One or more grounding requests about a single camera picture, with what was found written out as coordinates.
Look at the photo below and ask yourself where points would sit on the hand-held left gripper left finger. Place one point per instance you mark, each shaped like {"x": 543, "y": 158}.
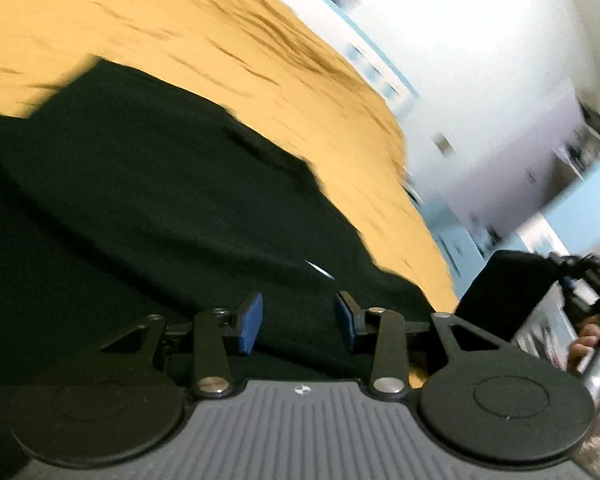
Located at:
{"x": 250, "y": 317}

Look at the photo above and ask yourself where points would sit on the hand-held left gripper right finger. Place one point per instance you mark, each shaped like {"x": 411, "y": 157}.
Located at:
{"x": 344, "y": 320}

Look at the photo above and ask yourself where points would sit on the black garment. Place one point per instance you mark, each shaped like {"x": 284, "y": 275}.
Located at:
{"x": 145, "y": 220}

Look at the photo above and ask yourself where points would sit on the person's right hand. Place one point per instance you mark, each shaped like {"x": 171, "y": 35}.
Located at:
{"x": 597, "y": 337}

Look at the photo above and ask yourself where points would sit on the blue white storage cabinet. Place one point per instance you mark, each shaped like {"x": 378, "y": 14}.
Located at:
{"x": 570, "y": 195}

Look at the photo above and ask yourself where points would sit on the blue white headboard panel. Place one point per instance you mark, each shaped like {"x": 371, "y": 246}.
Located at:
{"x": 375, "y": 70}

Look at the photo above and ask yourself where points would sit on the yellow blanket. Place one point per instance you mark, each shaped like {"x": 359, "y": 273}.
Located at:
{"x": 220, "y": 35}

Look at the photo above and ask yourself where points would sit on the grey wall switch plate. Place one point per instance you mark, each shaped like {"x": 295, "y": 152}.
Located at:
{"x": 443, "y": 144}

